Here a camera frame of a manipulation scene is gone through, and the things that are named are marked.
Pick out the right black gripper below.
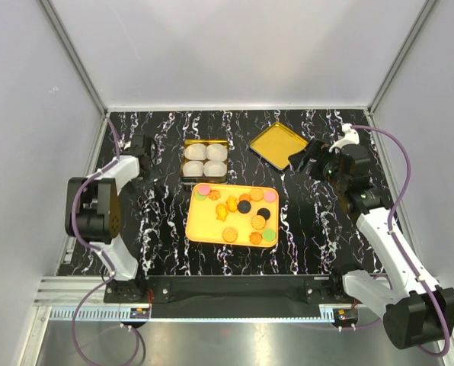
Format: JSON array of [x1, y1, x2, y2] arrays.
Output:
[[288, 138, 348, 191]]

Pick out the gold tin lid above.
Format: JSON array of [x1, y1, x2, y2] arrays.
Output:
[[249, 122, 308, 171]]

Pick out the black round cookie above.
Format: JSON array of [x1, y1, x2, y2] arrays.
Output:
[[257, 207, 271, 220], [238, 200, 251, 214]]

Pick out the tan dotted cookie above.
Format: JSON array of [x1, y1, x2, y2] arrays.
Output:
[[251, 215, 266, 230], [222, 227, 238, 243], [249, 188, 264, 201]]

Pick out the orange fish cookie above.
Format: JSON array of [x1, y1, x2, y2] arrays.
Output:
[[225, 195, 238, 213], [216, 204, 229, 222]]

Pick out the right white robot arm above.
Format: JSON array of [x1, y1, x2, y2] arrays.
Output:
[[289, 140, 454, 352]]

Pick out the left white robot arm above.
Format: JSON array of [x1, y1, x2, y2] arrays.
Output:
[[65, 135, 155, 302]]

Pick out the white paper cup back-left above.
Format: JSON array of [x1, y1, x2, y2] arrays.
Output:
[[184, 143, 206, 161]]

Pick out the white paper cup front-left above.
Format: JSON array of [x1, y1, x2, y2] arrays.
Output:
[[182, 160, 204, 178]]

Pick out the pink round cookie right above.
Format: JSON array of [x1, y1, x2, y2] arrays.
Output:
[[264, 191, 277, 203]]

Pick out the pink round cookie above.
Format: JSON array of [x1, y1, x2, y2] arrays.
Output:
[[197, 185, 211, 195], [264, 191, 277, 203]]

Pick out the tan dotted cookie top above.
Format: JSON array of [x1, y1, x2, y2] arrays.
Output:
[[249, 188, 264, 201]]

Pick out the white paper cup back-right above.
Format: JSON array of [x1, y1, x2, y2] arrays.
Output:
[[206, 143, 229, 162]]

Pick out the orange swirl cookie centre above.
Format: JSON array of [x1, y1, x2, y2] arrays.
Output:
[[238, 194, 251, 202]]

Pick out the orange swirl cookie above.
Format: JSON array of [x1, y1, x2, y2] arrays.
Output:
[[238, 194, 251, 202], [207, 190, 221, 201], [249, 232, 263, 246]]

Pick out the pink round cookie left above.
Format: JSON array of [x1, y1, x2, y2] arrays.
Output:
[[197, 185, 211, 195]]

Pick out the green round cookie left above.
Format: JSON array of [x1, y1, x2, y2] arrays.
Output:
[[195, 191, 207, 201]]

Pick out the green round cookie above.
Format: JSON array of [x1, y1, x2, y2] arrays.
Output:
[[262, 229, 277, 242], [195, 191, 207, 201]]

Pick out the orange swirl cookie left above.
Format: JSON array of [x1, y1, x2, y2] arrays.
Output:
[[207, 190, 221, 201]]

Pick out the green round cookie right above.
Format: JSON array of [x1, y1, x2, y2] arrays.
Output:
[[262, 229, 277, 242]]

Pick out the yellow plastic tray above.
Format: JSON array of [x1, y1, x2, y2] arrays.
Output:
[[186, 183, 280, 249]]

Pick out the orange swirl cookie bottom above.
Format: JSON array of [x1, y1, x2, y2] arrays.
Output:
[[249, 232, 263, 246]]

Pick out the tan dotted cookie bottom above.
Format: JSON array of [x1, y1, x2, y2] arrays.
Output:
[[222, 227, 238, 243]]

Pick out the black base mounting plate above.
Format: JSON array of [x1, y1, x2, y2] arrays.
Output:
[[103, 275, 374, 306]]

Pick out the right orange connector board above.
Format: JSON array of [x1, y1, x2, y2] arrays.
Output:
[[334, 307, 359, 325]]

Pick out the orange connector board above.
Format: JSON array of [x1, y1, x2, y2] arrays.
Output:
[[129, 307, 151, 322], [334, 307, 359, 325]]

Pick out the left orange connector board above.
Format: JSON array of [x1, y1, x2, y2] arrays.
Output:
[[129, 307, 151, 322]]

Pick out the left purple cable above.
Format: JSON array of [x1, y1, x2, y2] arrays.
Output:
[[69, 117, 142, 363]]

